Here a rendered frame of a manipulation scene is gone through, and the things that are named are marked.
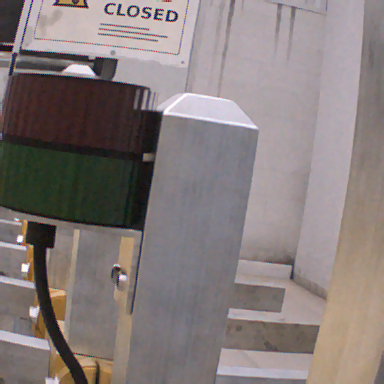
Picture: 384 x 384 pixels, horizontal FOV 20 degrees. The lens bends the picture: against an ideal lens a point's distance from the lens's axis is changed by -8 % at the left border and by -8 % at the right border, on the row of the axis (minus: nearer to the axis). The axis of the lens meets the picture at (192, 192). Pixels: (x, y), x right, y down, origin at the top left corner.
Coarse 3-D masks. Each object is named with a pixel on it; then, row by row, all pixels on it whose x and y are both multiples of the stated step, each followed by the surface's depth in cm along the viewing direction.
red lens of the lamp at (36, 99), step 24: (24, 96) 38; (48, 96) 38; (72, 96) 38; (96, 96) 38; (120, 96) 38; (144, 96) 39; (0, 120) 40; (24, 120) 38; (48, 120) 38; (72, 120) 38; (96, 120) 38; (120, 120) 38; (144, 120) 39; (72, 144) 38; (96, 144) 38; (120, 144) 39; (144, 144) 40
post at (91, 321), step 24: (96, 240) 65; (120, 240) 65; (72, 264) 66; (96, 264) 65; (72, 288) 65; (96, 288) 65; (72, 312) 65; (96, 312) 65; (72, 336) 65; (96, 336) 65
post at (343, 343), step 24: (360, 72) 18; (360, 96) 18; (360, 120) 18; (360, 144) 18; (360, 168) 18; (360, 192) 18; (360, 216) 17; (360, 240) 17; (336, 264) 18; (360, 264) 17; (336, 288) 18; (360, 288) 17; (336, 312) 18; (360, 312) 17; (336, 336) 17; (360, 336) 16; (312, 360) 18; (336, 360) 17; (360, 360) 16
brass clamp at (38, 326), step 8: (32, 280) 98; (56, 288) 89; (56, 296) 87; (64, 296) 87; (56, 304) 87; (64, 304) 87; (32, 312) 87; (40, 312) 87; (56, 312) 87; (64, 312) 87; (32, 320) 88; (40, 320) 87; (64, 320) 87; (32, 328) 93; (40, 328) 87; (40, 336) 89
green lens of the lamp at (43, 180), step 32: (0, 160) 39; (32, 160) 38; (64, 160) 38; (96, 160) 38; (128, 160) 39; (0, 192) 39; (32, 192) 38; (64, 192) 38; (96, 192) 38; (128, 192) 39; (128, 224) 40
